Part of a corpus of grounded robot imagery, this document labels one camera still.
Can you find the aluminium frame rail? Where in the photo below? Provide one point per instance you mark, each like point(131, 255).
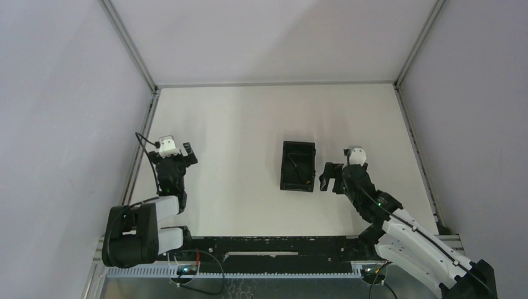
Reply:
point(452, 241)

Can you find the black screwdriver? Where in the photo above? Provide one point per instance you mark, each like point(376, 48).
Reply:
point(300, 174)

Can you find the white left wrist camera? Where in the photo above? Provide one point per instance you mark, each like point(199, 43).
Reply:
point(167, 147)

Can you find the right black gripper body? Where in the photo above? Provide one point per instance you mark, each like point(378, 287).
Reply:
point(357, 199)

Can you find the black plastic bin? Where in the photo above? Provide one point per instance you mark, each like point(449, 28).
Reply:
point(303, 154)

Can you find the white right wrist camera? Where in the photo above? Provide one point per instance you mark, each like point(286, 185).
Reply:
point(354, 155)

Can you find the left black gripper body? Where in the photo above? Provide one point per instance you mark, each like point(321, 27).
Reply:
point(174, 157)

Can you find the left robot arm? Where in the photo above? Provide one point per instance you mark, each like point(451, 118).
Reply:
point(133, 235)

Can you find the small green circuit board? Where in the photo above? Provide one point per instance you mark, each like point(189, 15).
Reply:
point(186, 270)

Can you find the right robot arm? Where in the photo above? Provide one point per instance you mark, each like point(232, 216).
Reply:
point(398, 238)

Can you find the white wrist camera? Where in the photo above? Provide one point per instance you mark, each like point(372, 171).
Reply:
point(167, 147)
point(354, 155)

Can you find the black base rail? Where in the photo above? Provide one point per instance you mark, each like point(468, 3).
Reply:
point(281, 255)

